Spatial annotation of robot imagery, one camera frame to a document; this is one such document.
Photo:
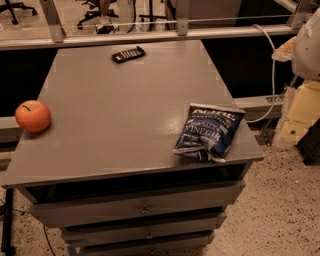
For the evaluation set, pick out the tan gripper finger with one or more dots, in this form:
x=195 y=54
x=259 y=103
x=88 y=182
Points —
x=300 y=110
x=285 y=52

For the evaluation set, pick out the blue chip bag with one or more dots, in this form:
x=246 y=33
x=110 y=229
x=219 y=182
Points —
x=208 y=132

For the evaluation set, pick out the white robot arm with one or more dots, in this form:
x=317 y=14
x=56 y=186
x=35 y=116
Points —
x=306 y=53

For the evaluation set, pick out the red apple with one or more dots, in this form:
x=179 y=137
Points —
x=33 y=116

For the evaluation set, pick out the middle grey drawer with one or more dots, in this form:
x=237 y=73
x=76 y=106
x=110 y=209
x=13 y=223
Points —
x=145 y=230

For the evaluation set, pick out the grey drawer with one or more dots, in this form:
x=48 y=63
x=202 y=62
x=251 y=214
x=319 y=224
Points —
x=148 y=247
x=134 y=205
x=145 y=230

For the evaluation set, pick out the black snack bar wrapper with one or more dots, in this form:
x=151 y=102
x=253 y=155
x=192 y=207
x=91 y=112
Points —
x=127 y=55

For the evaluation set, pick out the bottom grey drawer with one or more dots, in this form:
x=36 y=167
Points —
x=148 y=247

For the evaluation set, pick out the seated person leg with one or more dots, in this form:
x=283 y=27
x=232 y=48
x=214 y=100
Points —
x=105 y=25

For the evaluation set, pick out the black office chair centre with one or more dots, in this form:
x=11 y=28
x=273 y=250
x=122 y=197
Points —
x=93 y=12

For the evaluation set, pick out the black office chair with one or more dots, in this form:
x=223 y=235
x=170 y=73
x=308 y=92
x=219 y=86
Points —
x=93 y=12
x=11 y=6

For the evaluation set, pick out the grey drawer cabinet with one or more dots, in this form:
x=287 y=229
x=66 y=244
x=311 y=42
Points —
x=114 y=128

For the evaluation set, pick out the top grey drawer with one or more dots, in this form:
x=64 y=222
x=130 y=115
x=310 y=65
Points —
x=134 y=205

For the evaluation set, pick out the black office chair left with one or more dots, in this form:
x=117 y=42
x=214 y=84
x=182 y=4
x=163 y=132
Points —
x=11 y=6

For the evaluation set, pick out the black stand leg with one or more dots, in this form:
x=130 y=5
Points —
x=6 y=211

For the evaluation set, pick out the metal railing frame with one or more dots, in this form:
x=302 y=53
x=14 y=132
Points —
x=55 y=26

